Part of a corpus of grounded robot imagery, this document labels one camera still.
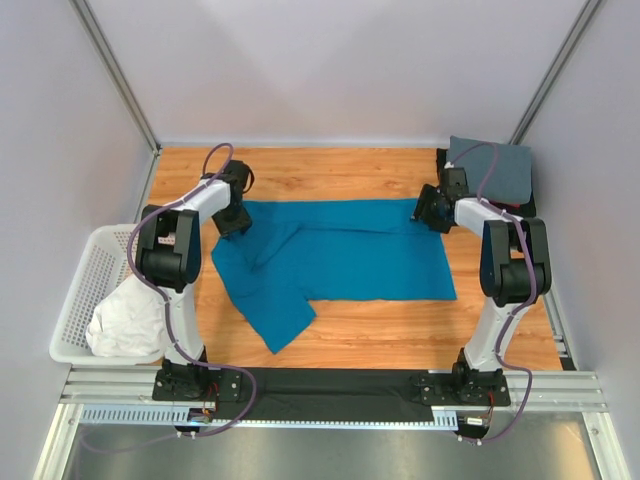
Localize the blue t shirt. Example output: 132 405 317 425
211 199 457 354

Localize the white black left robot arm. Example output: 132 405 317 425
129 160 255 404

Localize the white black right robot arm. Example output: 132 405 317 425
412 166 552 406

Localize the folded red t shirt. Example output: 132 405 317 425
490 201 522 216

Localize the folded grey t shirt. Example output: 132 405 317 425
447 136 533 204

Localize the white plastic laundry basket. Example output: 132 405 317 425
49 224 162 367

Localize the white t shirt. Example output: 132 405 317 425
85 275 167 358

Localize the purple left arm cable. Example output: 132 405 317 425
79 143 261 441

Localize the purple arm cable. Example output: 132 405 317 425
79 143 261 441
447 140 534 446

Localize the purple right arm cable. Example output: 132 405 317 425
447 140 534 446

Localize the slotted grey cable duct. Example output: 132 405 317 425
77 404 458 432

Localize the right aluminium corner post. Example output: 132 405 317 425
509 0 606 145

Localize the aluminium corner post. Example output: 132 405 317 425
69 0 161 154
509 0 606 145

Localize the left aluminium corner post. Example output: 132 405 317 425
69 0 161 154

